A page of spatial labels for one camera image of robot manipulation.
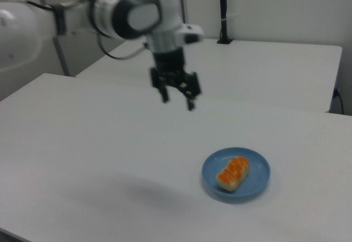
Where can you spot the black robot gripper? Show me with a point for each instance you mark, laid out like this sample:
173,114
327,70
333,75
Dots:
168,60

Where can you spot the orange glazed bread roll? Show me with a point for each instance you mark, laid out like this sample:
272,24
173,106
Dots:
232,174

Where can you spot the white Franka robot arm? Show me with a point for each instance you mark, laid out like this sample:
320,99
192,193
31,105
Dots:
82,16

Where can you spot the blue round plate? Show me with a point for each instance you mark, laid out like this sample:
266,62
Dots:
255,181

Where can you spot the black pole with base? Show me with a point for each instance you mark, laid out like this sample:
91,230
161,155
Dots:
223,5

